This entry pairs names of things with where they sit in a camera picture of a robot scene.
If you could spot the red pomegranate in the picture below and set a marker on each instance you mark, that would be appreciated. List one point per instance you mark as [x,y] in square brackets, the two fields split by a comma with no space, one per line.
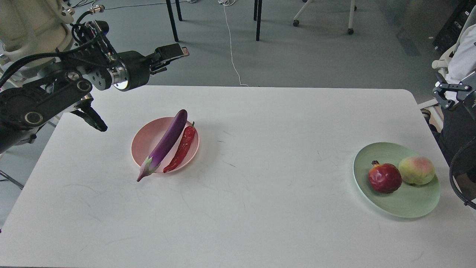
[384,178]

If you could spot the green plastic plate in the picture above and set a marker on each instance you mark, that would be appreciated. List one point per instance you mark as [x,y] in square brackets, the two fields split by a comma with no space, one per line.
[409,201]

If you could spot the black table legs right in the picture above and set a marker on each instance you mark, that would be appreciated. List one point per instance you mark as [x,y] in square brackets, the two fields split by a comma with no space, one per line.
[257,11]

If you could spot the pink plastic plate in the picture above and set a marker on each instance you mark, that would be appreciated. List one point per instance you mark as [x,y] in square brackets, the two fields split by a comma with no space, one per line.
[149,136]

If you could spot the red chili pepper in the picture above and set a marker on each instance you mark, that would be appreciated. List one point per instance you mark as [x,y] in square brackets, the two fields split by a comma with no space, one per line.
[183,148]

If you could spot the cream office chair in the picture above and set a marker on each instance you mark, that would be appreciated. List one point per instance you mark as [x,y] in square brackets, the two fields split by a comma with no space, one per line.
[33,33]

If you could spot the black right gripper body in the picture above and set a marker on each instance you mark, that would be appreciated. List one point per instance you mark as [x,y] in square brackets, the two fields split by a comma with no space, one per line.
[469,98]

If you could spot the purple eggplant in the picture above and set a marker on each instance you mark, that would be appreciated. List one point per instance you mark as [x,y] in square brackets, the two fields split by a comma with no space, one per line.
[172,134]

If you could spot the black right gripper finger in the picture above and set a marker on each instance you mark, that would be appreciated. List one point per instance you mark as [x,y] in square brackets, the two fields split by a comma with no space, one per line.
[448,94]

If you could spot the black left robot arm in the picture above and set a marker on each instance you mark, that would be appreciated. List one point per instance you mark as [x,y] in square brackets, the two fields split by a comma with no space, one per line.
[87,65]

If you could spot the black table legs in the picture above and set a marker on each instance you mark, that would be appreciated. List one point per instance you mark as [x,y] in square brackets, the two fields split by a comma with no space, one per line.
[172,18]
[257,11]

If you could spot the green pink peach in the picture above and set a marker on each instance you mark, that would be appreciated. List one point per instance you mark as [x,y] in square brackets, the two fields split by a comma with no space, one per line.
[417,170]

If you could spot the black table legs left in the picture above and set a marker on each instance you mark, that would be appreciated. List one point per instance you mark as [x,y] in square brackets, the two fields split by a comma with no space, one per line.
[172,18]

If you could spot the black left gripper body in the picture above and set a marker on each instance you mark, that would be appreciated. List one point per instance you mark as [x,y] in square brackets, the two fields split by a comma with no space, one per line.
[130,70]

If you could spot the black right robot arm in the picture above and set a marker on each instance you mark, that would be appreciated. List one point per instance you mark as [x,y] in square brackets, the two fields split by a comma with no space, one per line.
[457,136]

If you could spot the white chair at right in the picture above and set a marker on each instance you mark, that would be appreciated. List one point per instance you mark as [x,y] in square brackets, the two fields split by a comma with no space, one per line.
[455,64]

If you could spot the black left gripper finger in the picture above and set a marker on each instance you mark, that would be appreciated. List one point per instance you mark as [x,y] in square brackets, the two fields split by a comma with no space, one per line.
[163,56]

